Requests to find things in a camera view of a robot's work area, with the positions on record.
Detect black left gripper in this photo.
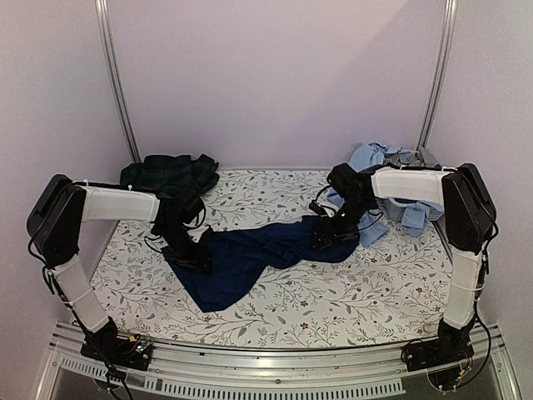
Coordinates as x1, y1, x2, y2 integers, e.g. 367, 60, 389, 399
156, 222, 212, 276

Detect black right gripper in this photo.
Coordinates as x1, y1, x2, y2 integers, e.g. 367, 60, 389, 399
310, 197, 374, 252

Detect navy blue t-shirt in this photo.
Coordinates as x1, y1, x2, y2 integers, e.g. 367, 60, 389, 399
162, 216, 359, 313

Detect white plastic laundry basket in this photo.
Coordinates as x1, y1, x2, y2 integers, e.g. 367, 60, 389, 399
384, 147, 443, 230

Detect floral patterned table cloth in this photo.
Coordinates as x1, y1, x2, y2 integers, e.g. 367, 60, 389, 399
82, 167, 467, 349

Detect light blue shirt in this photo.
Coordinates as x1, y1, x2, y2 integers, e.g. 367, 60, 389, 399
348, 142, 429, 248

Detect dark green plaid garment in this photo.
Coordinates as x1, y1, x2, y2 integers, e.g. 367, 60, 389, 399
120, 154, 220, 197

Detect left robot arm white sleeves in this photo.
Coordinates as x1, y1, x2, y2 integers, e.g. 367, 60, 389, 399
26, 173, 207, 337

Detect robot arm white sleeves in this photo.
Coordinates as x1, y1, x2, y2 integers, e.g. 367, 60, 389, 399
26, 173, 207, 337
326, 162, 499, 347

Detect right robot arm white sleeves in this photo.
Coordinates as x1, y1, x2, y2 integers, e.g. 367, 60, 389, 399
326, 162, 499, 347

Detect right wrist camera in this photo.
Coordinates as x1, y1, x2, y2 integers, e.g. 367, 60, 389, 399
309, 200, 336, 217

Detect aluminium front rail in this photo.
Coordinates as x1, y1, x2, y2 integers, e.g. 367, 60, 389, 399
36, 322, 526, 399

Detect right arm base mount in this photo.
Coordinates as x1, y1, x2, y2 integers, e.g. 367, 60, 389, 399
401, 317, 476, 392

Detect right aluminium frame post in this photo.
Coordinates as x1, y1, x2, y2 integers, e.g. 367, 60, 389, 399
416, 0, 458, 150

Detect aluminium frame post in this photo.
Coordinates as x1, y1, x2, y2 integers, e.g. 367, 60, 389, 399
416, 0, 458, 150
94, 0, 141, 163

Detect left aluminium frame post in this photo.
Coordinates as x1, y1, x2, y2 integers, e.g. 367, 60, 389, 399
94, 0, 141, 163

